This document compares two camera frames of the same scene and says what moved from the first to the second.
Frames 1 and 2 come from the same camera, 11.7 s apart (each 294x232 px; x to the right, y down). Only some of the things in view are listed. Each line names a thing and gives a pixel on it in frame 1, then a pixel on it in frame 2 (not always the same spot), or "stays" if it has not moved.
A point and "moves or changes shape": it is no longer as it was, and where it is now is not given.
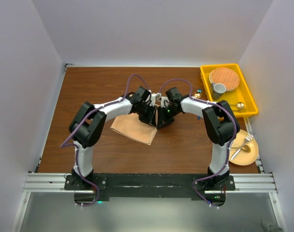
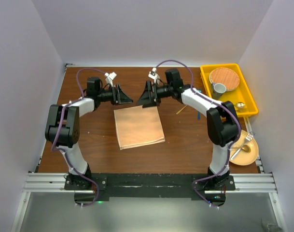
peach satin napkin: [129, 125] moves or changes shape
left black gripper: [150, 119] -> [118, 96]
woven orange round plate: [225, 76] stays
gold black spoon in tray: [239, 105] stays
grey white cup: [218, 89] stays
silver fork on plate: [248, 137] stays
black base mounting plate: [93, 189] stays
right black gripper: [162, 121] -> [146, 98]
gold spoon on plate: [245, 148] stays
